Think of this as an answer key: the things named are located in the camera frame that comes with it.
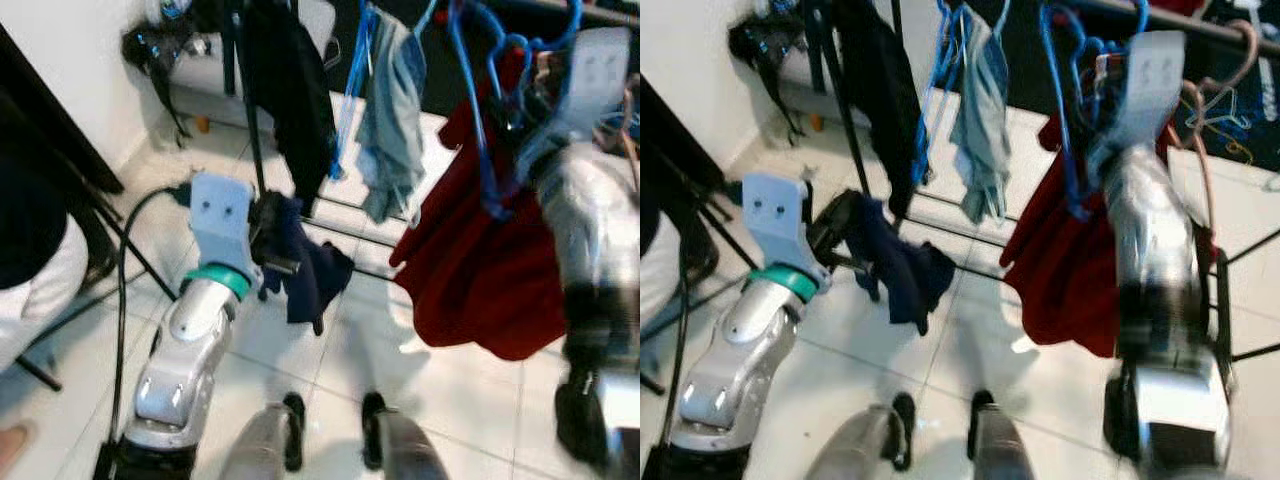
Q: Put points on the blue plastic hanger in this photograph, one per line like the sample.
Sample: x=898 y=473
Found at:
x=352 y=100
x=1070 y=200
x=490 y=200
x=925 y=100

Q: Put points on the pale pink hanger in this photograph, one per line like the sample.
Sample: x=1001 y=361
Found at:
x=1252 y=50

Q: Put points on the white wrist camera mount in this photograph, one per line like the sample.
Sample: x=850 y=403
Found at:
x=222 y=215
x=1155 y=80
x=595 y=80
x=780 y=215

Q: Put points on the black metal clothes rack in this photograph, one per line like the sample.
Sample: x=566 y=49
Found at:
x=1200 y=28
x=610 y=12

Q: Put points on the person in black shirt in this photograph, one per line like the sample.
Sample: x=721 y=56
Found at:
x=30 y=230
x=660 y=220

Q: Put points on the navy blue garment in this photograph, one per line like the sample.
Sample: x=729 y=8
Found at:
x=910 y=270
x=315 y=270

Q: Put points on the dark red garment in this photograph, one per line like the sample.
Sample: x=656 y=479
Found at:
x=1060 y=280
x=480 y=280

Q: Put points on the black printed garment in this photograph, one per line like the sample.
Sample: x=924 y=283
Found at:
x=880 y=90
x=290 y=90

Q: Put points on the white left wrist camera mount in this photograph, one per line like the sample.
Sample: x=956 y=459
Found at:
x=222 y=215
x=780 y=215

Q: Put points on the grey printed garment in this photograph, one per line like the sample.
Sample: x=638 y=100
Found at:
x=395 y=120
x=985 y=120

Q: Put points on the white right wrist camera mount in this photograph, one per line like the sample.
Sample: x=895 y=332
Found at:
x=1155 y=80
x=595 y=80

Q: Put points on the grey right robot leg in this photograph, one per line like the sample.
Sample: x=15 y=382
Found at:
x=405 y=450
x=1005 y=450

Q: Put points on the grey upholstered couch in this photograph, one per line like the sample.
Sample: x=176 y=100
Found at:
x=215 y=75
x=815 y=80

